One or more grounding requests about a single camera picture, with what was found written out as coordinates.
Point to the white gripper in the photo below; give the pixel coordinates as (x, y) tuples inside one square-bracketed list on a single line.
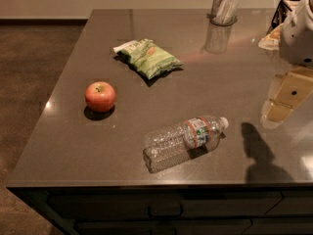
[(297, 39)]

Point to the green jalapeno chip bag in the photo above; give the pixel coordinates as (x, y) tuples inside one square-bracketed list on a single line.
[(146, 58)]

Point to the clear plastic water bottle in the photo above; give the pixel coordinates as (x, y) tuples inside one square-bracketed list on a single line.
[(181, 142)]

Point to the pale snack packet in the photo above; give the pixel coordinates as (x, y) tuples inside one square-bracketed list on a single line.
[(271, 41)]

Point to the red apple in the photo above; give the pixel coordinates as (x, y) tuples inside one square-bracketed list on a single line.
[(100, 97)]

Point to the dark cabinet drawers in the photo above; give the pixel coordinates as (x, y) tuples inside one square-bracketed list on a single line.
[(120, 211)]

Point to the black wire basket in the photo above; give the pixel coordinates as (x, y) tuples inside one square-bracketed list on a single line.
[(283, 9)]

